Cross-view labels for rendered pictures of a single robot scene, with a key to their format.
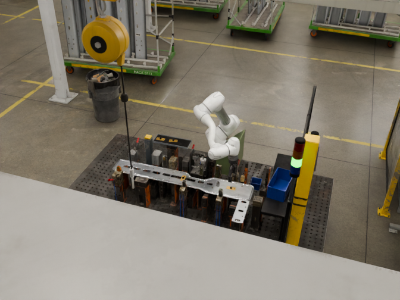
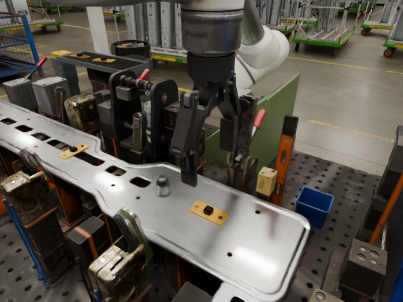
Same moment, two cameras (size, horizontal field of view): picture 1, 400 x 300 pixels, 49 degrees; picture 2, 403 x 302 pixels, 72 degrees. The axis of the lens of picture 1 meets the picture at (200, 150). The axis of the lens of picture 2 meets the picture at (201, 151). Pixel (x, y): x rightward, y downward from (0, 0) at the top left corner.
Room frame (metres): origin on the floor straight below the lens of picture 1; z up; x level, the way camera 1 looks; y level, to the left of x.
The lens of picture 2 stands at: (2.68, -0.40, 1.44)
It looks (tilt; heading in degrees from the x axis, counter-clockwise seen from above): 32 degrees down; 16
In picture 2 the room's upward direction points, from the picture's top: straight up
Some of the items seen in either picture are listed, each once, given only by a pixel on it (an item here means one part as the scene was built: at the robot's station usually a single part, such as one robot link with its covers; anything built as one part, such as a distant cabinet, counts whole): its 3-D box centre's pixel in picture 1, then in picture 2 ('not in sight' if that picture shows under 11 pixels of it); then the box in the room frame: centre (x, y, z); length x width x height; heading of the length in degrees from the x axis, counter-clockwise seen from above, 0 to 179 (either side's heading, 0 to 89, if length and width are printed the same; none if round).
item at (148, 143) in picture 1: (149, 155); (74, 104); (3.71, 0.53, 0.92); 0.08 x 0.08 x 0.44; 73
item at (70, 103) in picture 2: (173, 174); (90, 145); (3.45, 0.26, 0.89); 0.13 x 0.11 x 0.38; 163
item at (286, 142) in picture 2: (244, 184); (274, 205); (3.23, -0.43, 0.95); 0.03 x 0.01 x 0.50; 73
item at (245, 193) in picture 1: (181, 178); (68, 151); (3.25, 0.18, 1.00); 1.38 x 0.22 x 0.02; 73
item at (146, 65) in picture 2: (172, 141); (101, 61); (3.64, 0.28, 1.16); 0.37 x 0.14 x 0.02; 73
